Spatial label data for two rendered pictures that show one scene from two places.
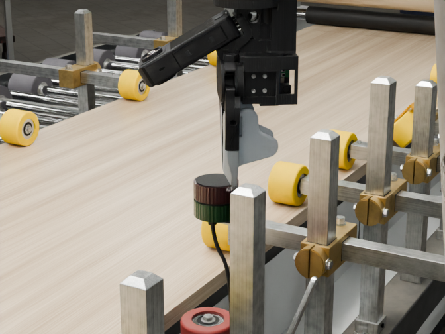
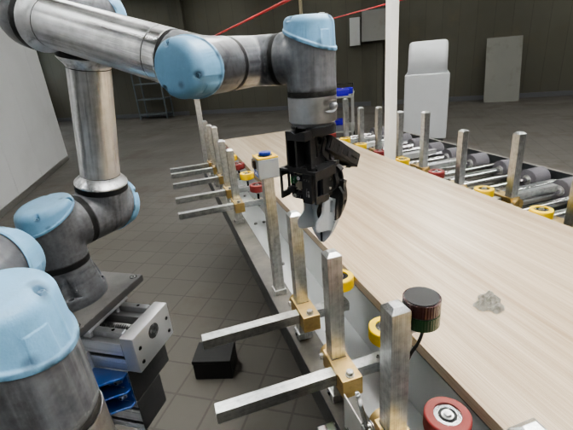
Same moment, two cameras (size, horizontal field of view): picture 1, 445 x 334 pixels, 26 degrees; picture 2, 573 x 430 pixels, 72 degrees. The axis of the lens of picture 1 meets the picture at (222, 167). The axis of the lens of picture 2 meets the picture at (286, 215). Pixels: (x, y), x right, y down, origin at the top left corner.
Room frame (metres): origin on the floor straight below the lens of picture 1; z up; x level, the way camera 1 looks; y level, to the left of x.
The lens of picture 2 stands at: (1.42, -0.51, 1.51)
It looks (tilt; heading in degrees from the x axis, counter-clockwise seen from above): 22 degrees down; 135
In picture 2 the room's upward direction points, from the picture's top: 5 degrees counter-clockwise
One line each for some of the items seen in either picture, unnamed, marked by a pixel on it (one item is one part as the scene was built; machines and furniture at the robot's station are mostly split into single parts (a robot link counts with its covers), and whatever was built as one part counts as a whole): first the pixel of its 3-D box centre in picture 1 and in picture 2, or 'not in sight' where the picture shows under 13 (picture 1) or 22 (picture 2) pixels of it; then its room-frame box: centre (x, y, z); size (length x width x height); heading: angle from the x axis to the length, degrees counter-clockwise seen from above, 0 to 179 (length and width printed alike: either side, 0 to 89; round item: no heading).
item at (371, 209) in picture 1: (381, 201); not in sight; (1.63, -0.29, 0.95); 0.14 x 0.06 x 0.05; 151
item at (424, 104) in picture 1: (418, 196); not in sight; (1.83, -0.40, 0.88); 0.04 x 0.04 x 0.48; 61
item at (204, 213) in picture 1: (216, 206); (420, 315); (1.20, 0.01, 1.10); 0.06 x 0.06 x 0.02
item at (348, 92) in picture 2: not in sight; (339, 113); (-2.80, 5.29, 0.47); 1.00 x 0.58 x 0.95; 118
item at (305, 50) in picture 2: not in sight; (308, 56); (1.02, -0.03, 1.51); 0.09 x 0.08 x 0.11; 16
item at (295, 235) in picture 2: not in sight; (299, 286); (0.74, 0.21, 0.88); 0.04 x 0.04 x 0.48; 61
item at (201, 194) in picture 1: (216, 188); (421, 302); (1.20, 0.01, 1.12); 0.06 x 0.06 x 0.02
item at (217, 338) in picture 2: not in sight; (278, 322); (0.73, 0.12, 0.80); 0.44 x 0.03 x 0.04; 61
